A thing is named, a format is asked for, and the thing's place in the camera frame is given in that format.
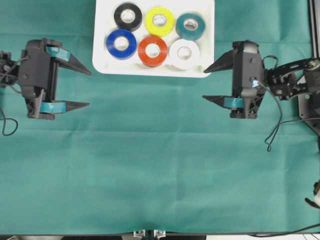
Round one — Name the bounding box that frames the black right camera cable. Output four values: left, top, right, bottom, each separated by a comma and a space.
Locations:
254, 55, 318, 153

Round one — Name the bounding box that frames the yellow tape roll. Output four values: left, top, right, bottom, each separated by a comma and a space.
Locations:
144, 6, 175, 38

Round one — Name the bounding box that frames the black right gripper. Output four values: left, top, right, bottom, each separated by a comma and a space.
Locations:
202, 40, 266, 119

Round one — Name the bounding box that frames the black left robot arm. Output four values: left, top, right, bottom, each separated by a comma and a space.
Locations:
0, 38, 92, 120

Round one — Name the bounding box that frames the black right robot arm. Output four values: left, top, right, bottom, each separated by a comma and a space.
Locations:
203, 40, 320, 134

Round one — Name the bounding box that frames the white tape roll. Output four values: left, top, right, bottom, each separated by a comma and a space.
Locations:
169, 38, 201, 71

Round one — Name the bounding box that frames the green table cloth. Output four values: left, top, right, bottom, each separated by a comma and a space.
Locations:
0, 0, 320, 235

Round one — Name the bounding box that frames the red tape roll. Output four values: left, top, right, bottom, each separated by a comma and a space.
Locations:
138, 35, 168, 67

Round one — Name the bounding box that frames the white plastic tray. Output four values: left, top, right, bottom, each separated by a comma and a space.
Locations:
92, 0, 216, 78

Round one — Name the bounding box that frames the blue tape roll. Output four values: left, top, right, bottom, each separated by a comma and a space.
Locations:
106, 29, 137, 60

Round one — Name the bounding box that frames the teal tape roll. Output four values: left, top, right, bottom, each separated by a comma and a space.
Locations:
175, 13, 206, 41

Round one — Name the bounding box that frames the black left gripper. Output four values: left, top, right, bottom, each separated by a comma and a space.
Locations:
18, 38, 92, 121

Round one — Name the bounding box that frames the black tape roll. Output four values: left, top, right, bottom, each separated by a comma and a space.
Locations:
114, 2, 143, 32

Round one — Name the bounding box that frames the black aluminium frame rail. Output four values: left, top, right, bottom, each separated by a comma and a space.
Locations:
308, 0, 320, 58

